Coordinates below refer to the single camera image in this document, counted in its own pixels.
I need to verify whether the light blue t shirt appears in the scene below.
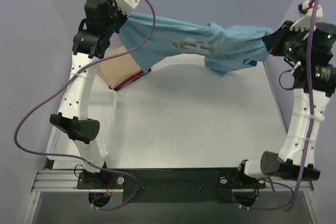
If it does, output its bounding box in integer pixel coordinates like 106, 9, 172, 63
118, 13, 273, 76

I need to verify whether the white perforated plastic basket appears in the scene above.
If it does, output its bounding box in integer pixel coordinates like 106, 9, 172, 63
46, 90, 117, 158

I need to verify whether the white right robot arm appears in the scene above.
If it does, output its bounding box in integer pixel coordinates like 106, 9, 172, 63
234, 21, 335, 187

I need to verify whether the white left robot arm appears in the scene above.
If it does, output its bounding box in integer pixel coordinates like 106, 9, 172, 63
50, 0, 141, 188

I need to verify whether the beige folded t shirt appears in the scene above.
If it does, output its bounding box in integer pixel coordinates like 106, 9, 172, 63
98, 54, 141, 88

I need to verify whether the red folded t shirt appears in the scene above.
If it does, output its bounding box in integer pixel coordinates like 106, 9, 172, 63
116, 71, 146, 90

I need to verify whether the black folded t shirt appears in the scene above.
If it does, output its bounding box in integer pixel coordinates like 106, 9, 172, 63
111, 68, 152, 91

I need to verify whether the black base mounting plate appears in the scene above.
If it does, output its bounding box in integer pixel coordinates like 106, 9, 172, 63
77, 167, 266, 206

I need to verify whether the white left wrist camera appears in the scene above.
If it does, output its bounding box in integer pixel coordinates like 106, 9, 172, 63
116, 0, 141, 17

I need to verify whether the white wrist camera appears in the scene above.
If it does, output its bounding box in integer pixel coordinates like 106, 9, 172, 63
289, 0, 314, 32
116, 0, 141, 17

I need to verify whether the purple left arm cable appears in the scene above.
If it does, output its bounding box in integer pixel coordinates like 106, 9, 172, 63
14, 0, 156, 211

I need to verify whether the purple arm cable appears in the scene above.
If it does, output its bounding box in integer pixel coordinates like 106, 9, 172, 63
14, 0, 156, 211
265, 0, 322, 212

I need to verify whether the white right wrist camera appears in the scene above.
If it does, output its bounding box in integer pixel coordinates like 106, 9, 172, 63
289, 0, 314, 32

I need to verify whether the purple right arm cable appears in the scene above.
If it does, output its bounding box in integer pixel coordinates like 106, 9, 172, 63
265, 0, 322, 212

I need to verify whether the aluminium front rail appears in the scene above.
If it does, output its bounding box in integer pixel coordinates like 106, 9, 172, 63
31, 170, 90, 193

